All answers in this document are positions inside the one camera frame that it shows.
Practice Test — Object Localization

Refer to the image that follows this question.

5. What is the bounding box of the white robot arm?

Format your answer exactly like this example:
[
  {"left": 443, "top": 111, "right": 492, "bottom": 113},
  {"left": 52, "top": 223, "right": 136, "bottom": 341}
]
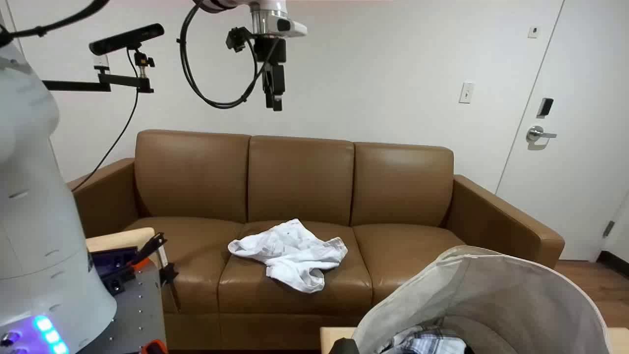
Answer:
[{"left": 0, "top": 30, "right": 117, "bottom": 354}]

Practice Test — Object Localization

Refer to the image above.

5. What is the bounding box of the white door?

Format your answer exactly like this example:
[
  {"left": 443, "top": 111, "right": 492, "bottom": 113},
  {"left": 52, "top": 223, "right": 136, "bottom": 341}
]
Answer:
[{"left": 498, "top": 0, "right": 629, "bottom": 261}]

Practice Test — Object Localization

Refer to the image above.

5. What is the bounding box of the brown leather couch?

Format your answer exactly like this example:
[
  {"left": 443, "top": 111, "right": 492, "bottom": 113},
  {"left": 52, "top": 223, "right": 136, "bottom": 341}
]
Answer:
[{"left": 76, "top": 131, "right": 565, "bottom": 353}]

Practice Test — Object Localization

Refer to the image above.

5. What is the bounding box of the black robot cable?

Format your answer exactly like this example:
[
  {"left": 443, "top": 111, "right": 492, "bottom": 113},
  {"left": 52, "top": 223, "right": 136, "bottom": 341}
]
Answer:
[{"left": 176, "top": 5, "right": 268, "bottom": 111}]

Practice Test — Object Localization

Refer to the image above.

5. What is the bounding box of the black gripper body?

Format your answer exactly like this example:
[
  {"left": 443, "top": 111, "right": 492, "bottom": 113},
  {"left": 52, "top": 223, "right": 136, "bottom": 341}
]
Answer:
[{"left": 254, "top": 38, "right": 288, "bottom": 113}]

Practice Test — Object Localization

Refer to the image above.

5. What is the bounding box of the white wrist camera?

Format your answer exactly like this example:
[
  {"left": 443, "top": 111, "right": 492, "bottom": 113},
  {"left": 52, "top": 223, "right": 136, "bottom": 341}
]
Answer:
[{"left": 250, "top": 5, "right": 309, "bottom": 38}]

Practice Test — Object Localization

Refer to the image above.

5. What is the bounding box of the silver door handle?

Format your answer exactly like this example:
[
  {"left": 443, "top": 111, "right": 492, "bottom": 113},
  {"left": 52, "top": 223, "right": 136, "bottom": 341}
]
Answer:
[{"left": 526, "top": 127, "right": 559, "bottom": 144}]

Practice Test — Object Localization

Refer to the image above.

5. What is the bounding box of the black door card reader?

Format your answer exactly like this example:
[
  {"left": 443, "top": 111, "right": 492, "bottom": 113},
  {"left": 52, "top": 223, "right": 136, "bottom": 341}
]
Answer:
[{"left": 537, "top": 99, "right": 555, "bottom": 119}]

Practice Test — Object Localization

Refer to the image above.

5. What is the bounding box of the blue white plaid cloth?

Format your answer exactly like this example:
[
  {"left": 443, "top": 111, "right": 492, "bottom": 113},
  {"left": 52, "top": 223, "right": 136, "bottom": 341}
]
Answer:
[{"left": 392, "top": 333, "right": 469, "bottom": 354}]

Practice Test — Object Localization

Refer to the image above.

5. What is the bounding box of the grey robot mounting table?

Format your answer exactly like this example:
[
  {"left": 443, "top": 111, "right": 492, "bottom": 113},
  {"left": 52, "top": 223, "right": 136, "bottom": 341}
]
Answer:
[{"left": 81, "top": 227, "right": 174, "bottom": 354}]

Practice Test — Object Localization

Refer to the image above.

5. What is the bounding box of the white cloth on couch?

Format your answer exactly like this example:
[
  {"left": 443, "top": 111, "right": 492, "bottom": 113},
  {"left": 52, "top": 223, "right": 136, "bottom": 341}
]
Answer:
[{"left": 229, "top": 219, "right": 349, "bottom": 294}]

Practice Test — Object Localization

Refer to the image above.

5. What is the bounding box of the grey fabric laundry basket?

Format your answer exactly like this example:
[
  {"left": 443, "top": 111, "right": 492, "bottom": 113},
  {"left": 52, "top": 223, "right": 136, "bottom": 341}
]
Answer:
[{"left": 355, "top": 247, "right": 612, "bottom": 354}]

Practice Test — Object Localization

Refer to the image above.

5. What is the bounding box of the black camera on mount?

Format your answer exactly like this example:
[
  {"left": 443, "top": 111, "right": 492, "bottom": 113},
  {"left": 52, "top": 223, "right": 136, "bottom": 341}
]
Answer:
[{"left": 46, "top": 25, "right": 166, "bottom": 93}]

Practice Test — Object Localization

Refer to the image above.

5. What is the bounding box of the white light switch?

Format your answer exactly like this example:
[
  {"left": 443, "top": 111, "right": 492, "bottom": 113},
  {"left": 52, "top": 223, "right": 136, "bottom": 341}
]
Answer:
[{"left": 459, "top": 84, "right": 475, "bottom": 105}]

